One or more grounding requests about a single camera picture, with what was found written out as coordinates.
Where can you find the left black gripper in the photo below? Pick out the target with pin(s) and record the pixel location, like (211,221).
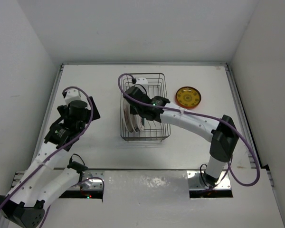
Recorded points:
(88,112)

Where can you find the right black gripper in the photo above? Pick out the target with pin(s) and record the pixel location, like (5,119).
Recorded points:
(133,110)

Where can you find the white patterned plate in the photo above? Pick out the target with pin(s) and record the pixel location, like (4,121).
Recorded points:
(127,116)

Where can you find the orange plate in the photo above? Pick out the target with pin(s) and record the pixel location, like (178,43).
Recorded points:
(187,101)

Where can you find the yellow brown plate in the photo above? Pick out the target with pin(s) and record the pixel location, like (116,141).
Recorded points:
(188,90)

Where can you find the white plate dark rim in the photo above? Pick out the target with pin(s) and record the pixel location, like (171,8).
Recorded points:
(140,124)

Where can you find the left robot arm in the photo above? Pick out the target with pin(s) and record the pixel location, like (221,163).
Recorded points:
(28,202)

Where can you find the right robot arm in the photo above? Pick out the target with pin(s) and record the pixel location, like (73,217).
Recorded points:
(222,139)

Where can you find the white plate green rim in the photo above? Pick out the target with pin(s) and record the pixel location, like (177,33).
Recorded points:
(133,120)

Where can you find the metal wire dish rack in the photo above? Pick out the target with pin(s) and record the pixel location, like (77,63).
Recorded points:
(154,131)

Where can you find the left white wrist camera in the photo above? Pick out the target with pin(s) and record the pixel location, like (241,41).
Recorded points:
(71,95)

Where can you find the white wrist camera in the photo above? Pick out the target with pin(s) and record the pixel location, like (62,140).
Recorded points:
(71,95)
(140,81)

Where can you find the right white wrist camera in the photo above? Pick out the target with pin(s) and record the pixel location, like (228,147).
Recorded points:
(140,81)

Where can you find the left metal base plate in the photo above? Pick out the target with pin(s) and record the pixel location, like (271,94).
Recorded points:
(90,181)

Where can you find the metal base plate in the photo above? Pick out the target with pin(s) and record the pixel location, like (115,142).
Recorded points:
(90,181)
(195,182)

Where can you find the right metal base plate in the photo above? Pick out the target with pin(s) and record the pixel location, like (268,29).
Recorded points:
(195,182)

